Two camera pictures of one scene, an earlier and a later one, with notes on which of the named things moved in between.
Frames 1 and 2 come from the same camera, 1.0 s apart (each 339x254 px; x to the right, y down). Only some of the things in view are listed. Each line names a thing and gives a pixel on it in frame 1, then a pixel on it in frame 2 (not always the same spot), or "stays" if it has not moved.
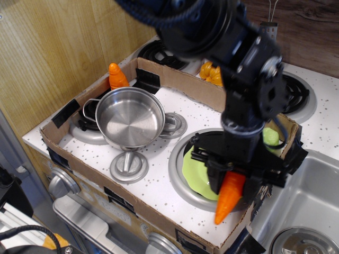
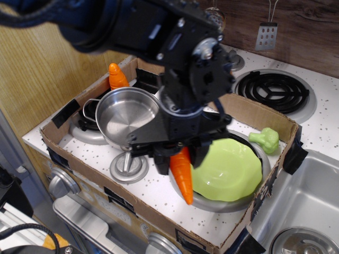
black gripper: (241, 151) -> (186, 116)
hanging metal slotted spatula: (269, 29) stays
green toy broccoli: (270, 137) stays
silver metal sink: (303, 217) stays
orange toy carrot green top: (230, 192) -> (180, 166)
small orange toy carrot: (117, 79) stays
